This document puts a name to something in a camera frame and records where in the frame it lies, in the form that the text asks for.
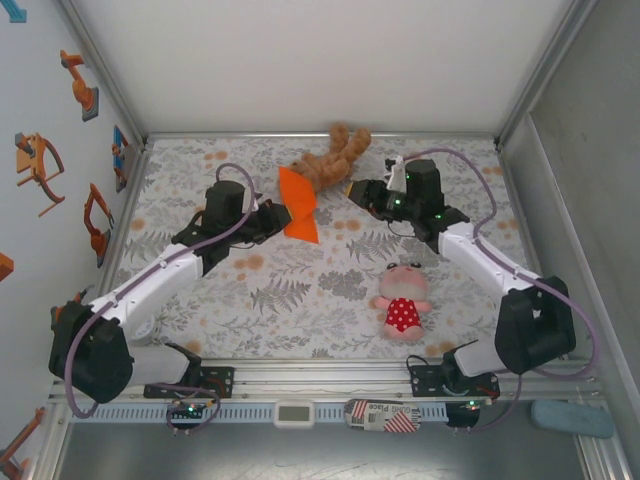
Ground white digital timer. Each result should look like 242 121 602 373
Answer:
272 399 316 429

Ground orange claw gripper sticker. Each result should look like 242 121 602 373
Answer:
13 132 66 218

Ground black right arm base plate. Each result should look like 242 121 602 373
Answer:
408 364 500 400

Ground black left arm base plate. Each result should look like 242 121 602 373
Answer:
143 365 236 400

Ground orange paper sheet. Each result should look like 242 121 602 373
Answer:
278 166 321 245

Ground floral print tablecloth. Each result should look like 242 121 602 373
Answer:
94 135 556 360

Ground blue grey case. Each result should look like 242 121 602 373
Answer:
530 398 615 440

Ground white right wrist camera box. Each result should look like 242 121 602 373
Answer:
385 156 406 191

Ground pink plush doll dotted dress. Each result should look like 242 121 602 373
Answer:
368 264 434 344

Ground aluminium cage frame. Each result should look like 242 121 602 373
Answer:
47 0 631 480

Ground blue orange machine sticker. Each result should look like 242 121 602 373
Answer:
112 124 132 194

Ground patterned printed pouch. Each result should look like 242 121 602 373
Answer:
343 398 422 434

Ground brown teddy bear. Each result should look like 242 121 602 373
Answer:
292 122 372 194

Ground white slotted cable duct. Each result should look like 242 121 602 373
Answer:
69 403 449 422

